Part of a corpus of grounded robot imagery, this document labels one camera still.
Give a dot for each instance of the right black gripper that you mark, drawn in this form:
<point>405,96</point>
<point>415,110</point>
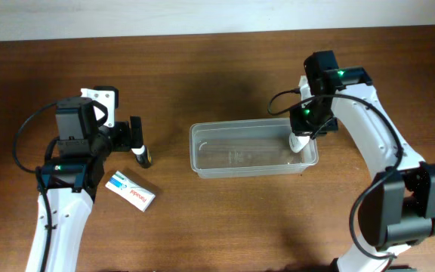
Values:
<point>313,128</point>

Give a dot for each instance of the clear plastic container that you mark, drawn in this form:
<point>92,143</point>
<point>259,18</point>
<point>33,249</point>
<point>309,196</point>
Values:
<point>247,148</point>

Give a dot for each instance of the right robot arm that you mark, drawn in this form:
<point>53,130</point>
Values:
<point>397,210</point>

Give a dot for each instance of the white nasal spray bottle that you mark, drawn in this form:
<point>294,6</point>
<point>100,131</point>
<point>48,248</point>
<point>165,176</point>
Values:
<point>298,143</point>

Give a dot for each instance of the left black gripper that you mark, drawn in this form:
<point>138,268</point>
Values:
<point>135,132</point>

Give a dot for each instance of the dark bottle white cap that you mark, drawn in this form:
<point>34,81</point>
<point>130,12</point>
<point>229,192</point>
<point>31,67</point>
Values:
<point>142,156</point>

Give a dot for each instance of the white Panadol box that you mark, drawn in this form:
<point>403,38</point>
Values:
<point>136,195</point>

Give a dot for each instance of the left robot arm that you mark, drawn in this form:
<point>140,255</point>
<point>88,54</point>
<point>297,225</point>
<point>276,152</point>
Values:
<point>67,181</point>

